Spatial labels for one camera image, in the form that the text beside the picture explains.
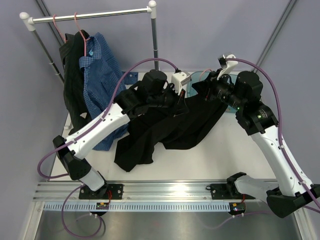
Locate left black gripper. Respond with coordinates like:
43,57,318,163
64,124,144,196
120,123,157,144
148,83,189,118

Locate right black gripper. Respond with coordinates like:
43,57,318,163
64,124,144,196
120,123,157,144
192,69,246,112

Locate plain black shirt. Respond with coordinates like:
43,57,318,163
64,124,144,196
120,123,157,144
114,95,228,172

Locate blue checked shirt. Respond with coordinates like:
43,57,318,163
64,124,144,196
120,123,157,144
78,31,139,152

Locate pink hanger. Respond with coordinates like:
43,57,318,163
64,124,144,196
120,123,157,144
199,68,212,81
52,14,67,43
74,12,88,57

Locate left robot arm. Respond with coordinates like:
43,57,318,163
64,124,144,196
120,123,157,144
53,69,191,200

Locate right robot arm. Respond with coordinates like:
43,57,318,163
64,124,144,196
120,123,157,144
192,71,320,218

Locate black pinstriped shirt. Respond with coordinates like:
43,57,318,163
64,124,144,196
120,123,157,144
59,30,91,132

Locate teal plastic tub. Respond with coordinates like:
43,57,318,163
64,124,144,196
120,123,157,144
186,71,241,115

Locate silver clothes rack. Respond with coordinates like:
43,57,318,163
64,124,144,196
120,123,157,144
19,0,159,83

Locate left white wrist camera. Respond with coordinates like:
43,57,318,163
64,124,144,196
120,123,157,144
171,71,192,94

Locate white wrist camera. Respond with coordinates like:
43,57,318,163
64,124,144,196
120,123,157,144
217,53,238,80
171,71,192,94

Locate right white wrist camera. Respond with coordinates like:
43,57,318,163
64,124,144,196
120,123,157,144
217,53,238,80

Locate aluminium mounting rail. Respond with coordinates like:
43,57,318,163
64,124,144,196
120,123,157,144
32,180,270,204

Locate white slotted cable duct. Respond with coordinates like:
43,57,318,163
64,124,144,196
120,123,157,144
43,201,231,212

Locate aluminium frame post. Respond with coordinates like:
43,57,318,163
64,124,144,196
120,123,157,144
256,0,299,68

